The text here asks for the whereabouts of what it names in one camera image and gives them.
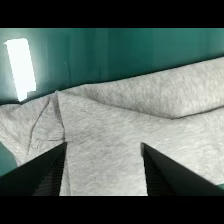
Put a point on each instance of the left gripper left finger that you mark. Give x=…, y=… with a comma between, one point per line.
x=36, y=173

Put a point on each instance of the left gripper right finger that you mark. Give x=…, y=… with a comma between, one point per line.
x=170, y=176

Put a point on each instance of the grey T-shirt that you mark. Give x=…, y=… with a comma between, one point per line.
x=110, y=133

